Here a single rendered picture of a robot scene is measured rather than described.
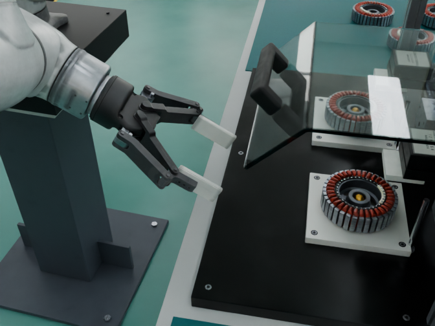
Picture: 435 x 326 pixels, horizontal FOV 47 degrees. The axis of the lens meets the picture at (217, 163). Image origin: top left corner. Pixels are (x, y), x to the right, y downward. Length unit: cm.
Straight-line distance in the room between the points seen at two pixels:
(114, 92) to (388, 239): 45
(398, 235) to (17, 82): 56
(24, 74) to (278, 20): 98
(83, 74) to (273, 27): 80
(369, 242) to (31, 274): 125
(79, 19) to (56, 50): 61
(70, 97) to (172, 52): 225
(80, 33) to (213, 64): 164
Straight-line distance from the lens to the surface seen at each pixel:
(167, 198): 195
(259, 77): 55
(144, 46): 304
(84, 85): 72
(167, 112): 78
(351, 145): 94
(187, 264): 76
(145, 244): 177
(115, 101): 72
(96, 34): 124
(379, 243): 77
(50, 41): 72
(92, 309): 164
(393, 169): 74
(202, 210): 83
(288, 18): 149
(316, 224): 78
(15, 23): 61
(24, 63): 60
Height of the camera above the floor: 133
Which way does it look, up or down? 39 degrees down
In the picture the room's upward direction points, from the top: straight up
